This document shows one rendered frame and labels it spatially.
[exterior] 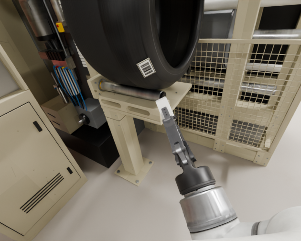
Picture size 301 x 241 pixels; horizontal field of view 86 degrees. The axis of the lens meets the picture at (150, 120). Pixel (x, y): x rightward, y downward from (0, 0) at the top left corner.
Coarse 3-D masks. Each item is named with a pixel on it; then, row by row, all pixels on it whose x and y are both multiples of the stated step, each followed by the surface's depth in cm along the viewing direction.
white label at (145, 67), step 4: (144, 60) 46; (148, 60) 47; (140, 64) 47; (144, 64) 47; (148, 64) 48; (140, 68) 48; (144, 68) 49; (148, 68) 49; (152, 68) 50; (144, 72) 50; (148, 72) 50; (152, 72) 51; (144, 76) 51
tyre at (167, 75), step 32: (64, 0) 44; (96, 0) 39; (128, 0) 37; (160, 0) 82; (192, 0) 76; (96, 32) 44; (128, 32) 41; (160, 32) 89; (192, 32) 79; (96, 64) 55; (128, 64) 48; (160, 64) 51
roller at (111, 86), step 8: (104, 88) 78; (112, 88) 75; (120, 88) 73; (128, 88) 71; (136, 88) 69; (144, 88) 68; (136, 96) 70; (144, 96) 67; (152, 96) 65; (160, 96) 63
